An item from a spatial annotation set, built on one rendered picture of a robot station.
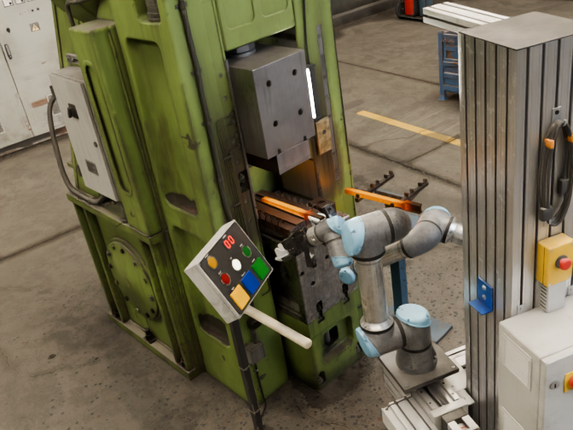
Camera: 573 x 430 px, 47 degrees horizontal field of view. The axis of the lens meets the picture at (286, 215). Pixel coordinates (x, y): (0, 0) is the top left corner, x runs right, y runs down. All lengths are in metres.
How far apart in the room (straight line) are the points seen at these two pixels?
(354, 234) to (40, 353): 2.85
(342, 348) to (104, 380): 1.42
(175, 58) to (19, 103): 5.41
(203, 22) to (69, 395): 2.32
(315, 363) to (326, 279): 0.47
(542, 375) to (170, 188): 1.95
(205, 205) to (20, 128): 5.31
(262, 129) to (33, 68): 5.38
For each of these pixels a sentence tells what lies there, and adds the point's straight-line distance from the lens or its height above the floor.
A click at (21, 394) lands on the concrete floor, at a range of 4.26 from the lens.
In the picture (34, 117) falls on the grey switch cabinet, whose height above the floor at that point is 0.32.
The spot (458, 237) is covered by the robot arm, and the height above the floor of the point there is 1.07.
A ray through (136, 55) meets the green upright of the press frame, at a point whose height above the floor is 1.84.
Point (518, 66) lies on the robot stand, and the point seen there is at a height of 1.98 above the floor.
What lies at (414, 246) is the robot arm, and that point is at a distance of 2.64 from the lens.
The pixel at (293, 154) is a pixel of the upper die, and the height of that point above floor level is 1.33.
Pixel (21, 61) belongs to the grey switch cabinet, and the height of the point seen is 0.95.
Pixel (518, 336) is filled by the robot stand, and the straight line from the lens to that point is 2.00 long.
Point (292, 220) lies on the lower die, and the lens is 3.12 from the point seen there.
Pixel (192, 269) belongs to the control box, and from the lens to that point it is 2.57.
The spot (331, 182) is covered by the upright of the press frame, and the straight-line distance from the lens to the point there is 3.40.
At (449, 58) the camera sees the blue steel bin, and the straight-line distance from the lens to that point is 7.00.
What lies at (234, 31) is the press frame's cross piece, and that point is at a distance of 2.83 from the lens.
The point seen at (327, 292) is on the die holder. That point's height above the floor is 0.58.
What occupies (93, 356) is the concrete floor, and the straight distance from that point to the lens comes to 4.30.
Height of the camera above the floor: 2.52
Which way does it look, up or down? 29 degrees down
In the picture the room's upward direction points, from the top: 10 degrees counter-clockwise
